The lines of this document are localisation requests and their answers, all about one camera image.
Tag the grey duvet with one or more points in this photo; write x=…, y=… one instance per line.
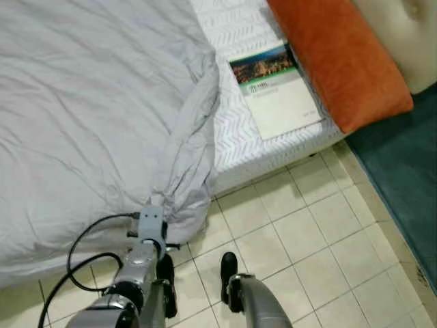
x=89, y=102

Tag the orange velvet pillow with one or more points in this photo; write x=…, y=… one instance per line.
x=334, y=55

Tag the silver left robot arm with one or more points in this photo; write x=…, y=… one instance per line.
x=133, y=270

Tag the black left robot foot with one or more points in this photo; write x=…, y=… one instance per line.
x=167, y=273

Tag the black robot foot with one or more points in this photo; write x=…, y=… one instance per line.
x=229, y=266
x=167, y=273

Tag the black right robot foot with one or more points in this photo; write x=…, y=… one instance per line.
x=229, y=266

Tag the grey left robot leg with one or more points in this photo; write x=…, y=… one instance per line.
x=153, y=307

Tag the grey robot leg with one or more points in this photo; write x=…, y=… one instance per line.
x=263, y=307
x=153, y=307

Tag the white patterned mattress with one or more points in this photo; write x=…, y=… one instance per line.
x=239, y=147

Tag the grey right robot leg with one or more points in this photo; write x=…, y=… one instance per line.
x=263, y=307

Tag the white book with city photo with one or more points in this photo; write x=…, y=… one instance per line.
x=280, y=102

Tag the cream padded headboard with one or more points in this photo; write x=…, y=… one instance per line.
x=410, y=41

